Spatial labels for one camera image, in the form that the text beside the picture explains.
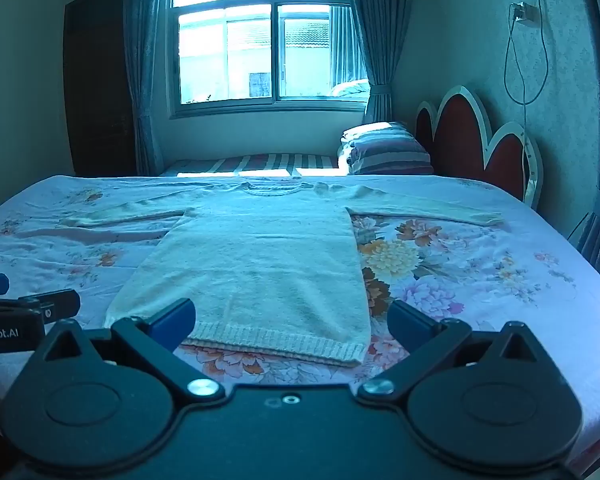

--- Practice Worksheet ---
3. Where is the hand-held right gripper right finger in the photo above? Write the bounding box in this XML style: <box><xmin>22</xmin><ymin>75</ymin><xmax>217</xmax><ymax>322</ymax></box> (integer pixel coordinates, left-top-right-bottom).
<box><xmin>357</xmin><ymin>300</ymin><xmax>551</xmax><ymax>404</ymax></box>

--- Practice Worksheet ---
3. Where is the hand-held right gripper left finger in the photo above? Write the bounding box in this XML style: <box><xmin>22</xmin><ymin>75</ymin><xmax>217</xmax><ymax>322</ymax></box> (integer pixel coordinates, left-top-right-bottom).
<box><xmin>40</xmin><ymin>297</ymin><xmax>226</xmax><ymax>404</ymax></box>

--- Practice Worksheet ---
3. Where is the white knit sweater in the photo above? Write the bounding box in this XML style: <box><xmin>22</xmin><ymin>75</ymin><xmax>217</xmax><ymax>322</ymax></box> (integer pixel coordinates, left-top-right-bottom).
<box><xmin>57</xmin><ymin>180</ymin><xmax>503</xmax><ymax>367</ymax></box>

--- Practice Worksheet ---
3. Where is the floral bed sheet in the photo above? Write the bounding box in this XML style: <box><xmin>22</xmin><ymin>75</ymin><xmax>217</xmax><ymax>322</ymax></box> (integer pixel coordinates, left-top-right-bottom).
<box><xmin>0</xmin><ymin>175</ymin><xmax>600</xmax><ymax>477</ymax></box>

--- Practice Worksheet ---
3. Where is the striped pillow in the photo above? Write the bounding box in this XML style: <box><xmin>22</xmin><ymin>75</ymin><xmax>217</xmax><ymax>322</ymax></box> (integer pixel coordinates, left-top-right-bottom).
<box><xmin>337</xmin><ymin>121</ymin><xmax>435</xmax><ymax>176</ymax></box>

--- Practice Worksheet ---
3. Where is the striped mattress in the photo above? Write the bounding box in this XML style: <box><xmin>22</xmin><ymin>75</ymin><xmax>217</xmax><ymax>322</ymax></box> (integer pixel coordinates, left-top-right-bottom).
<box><xmin>157</xmin><ymin>152</ymin><xmax>351</xmax><ymax>178</ymax></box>

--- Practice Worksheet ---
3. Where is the red and white headboard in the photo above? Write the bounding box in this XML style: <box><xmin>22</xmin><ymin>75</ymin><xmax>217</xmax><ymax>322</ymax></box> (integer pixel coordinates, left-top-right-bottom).
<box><xmin>414</xmin><ymin>85</ymin><xmax>545</xmax><ymax>210</ymax></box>

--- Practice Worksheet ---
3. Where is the bedding on window sill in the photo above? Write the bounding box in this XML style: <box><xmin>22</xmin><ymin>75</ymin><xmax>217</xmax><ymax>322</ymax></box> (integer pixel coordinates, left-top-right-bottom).
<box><xmin>330</xmin><ymin>79</ymin><xmax>371</xmax><ymax>98</ymax></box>

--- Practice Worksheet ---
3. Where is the window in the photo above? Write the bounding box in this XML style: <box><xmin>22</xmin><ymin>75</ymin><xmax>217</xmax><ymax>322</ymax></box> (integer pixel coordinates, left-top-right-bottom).
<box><xmin>167</xmin><ymin>0</ymin><xmax>371</xmax><ymax>118</ymax></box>

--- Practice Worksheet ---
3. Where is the hanging white cable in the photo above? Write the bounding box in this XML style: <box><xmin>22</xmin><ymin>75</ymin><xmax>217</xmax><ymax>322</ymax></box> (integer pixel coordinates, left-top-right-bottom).
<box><xmin>503</xmin><ymin>0</ymin><xmax>551</xmax><ymax>107</ymax></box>

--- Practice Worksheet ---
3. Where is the wall socket with charger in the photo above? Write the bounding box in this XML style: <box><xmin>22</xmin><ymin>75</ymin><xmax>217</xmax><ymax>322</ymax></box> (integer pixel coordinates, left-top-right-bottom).
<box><xmin>510</xmin><ymin>2</ymin><xmax>540</xmax><ymax>26</ymax></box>

